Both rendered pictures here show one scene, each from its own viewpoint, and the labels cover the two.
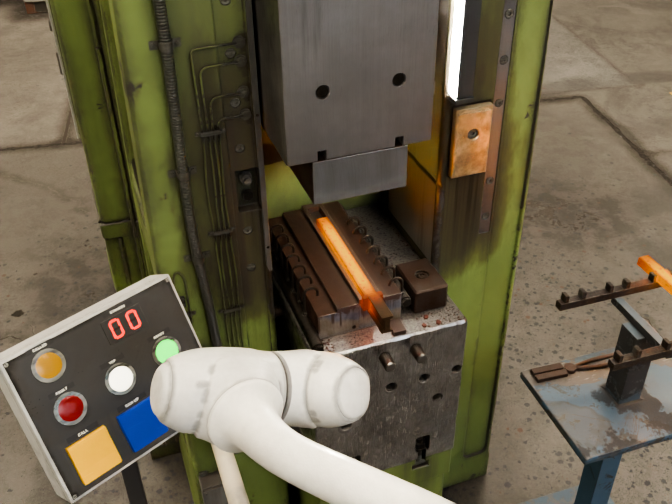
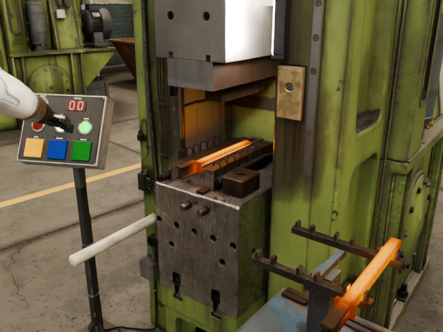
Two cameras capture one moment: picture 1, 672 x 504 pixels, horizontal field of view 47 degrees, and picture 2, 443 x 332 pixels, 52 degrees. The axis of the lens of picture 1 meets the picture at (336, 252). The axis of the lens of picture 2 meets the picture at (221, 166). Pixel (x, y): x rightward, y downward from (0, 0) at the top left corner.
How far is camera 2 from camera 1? 1.57 m
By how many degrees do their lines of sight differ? 51
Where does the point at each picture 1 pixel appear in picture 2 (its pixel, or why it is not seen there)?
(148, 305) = (89, 104)
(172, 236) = (143, 97)
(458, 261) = (287, 190)
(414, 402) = (208, 255)
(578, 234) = not seen: outside the picture
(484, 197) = (306, 145)
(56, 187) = not seen: hidden behind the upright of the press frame
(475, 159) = (291, 107)
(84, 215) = not seen: hidden behind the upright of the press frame
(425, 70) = (219, 12)
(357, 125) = (186, 40)
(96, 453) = (33, 147)
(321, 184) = (171, 73)
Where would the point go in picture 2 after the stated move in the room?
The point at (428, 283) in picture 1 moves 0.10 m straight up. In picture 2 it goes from (235, 176) to (236, 149)
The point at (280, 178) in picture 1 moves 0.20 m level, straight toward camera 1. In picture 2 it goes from (254, 119) to (218, 126)
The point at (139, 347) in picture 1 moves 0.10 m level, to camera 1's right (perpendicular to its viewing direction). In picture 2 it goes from (76, 118) to (84, 124)
